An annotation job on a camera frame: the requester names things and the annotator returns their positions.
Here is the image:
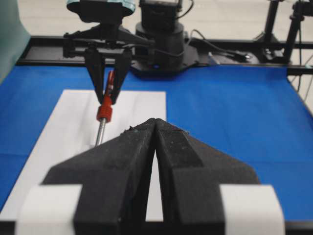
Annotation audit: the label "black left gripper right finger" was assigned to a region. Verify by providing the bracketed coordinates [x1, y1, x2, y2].
[155, 119, 285, 235]

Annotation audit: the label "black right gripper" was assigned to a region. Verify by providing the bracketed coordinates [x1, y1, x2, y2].
[63, 23, 155, 104]

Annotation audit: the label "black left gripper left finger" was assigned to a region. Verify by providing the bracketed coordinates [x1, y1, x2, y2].
[15, 117, 157, 235]

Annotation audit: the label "red soldering iron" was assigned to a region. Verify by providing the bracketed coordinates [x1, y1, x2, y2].
[95, 71, 114, 146]

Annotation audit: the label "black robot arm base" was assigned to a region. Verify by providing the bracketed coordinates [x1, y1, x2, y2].
[132, 0, 200, 76]

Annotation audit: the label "white paper sheet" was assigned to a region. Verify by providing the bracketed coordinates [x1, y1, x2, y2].
[0, 90, 166, 221]

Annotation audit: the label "blue table mat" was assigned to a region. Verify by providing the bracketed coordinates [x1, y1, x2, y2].
[0, 66, 313, 220]

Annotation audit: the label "green backdrop curtain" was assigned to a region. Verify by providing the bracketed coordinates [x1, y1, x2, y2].
[0, 0, 31, 82]

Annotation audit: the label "black tripod stand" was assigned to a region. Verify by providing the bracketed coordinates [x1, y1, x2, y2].
[254, 0, 313, 64]

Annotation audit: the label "black rail frame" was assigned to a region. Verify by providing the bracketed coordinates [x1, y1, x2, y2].
[16, 36, 313, 75]

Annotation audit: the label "black cables on rail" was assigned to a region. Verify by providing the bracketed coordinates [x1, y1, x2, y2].
[188, 28, 252, 65]

